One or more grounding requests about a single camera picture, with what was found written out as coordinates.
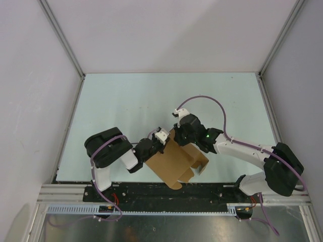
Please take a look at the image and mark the brown cardboard box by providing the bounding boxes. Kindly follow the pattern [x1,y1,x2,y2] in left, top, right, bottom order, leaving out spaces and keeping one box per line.
[145,130,209,190]

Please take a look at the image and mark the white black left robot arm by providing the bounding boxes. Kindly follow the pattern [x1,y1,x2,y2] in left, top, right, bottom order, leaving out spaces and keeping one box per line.
[84,127,170,202]

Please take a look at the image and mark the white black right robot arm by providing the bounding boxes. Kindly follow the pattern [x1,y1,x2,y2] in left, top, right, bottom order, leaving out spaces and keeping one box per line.
[173,113,304,202]

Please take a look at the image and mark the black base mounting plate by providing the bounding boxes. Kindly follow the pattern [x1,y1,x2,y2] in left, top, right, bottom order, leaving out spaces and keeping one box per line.
[83,182,259,205]

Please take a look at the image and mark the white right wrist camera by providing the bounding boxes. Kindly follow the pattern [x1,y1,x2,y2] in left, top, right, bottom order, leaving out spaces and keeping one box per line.
[172,108,190,128]

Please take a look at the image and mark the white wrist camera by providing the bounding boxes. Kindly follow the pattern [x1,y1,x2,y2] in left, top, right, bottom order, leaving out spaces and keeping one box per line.
[172,108,190,128]
[154,127,170,145]

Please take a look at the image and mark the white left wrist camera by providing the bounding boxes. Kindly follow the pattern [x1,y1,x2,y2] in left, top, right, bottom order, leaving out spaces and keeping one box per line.
[154,127,170,145]

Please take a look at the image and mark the aluminium front rail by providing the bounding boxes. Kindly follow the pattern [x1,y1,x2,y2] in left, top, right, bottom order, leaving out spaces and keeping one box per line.
[37,184,311,205]

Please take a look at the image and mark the grey slotted cable duct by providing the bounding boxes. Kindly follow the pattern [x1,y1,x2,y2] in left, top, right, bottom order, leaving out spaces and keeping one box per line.
[46,204,246,216]

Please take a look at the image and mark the aluminium frame post right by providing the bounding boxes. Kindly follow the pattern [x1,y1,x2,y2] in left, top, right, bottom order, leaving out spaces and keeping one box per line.
[257,0,307,79]

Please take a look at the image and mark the aluminium frame post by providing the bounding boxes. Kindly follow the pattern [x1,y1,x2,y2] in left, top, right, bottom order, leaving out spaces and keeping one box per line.
[257,0,307,79]
[36,0,86,80]

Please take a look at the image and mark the aluminium frame post left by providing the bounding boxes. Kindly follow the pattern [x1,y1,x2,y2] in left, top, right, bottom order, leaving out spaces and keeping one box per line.
[36,0,86,80]

